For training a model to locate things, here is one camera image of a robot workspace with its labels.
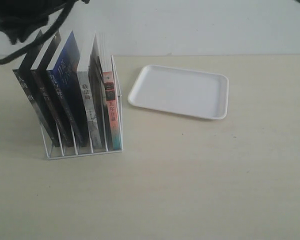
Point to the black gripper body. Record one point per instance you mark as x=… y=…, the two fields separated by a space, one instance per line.
x=20 y=18

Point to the blue book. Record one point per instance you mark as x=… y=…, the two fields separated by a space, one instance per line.
x=62 y=71

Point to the black book white title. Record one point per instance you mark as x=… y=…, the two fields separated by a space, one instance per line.
x=22 y=71

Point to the dark brown book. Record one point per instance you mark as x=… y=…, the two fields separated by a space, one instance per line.
x=46 y=87

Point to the grey white book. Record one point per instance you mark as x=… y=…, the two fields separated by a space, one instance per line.
x=88 y=76

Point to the pink red book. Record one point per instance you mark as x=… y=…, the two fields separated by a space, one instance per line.
x=110 y=93

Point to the white plastic tray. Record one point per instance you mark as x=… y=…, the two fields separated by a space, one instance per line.
x=180 y=91

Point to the white wire book rack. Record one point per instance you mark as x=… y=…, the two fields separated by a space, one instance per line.
x=100 y=87

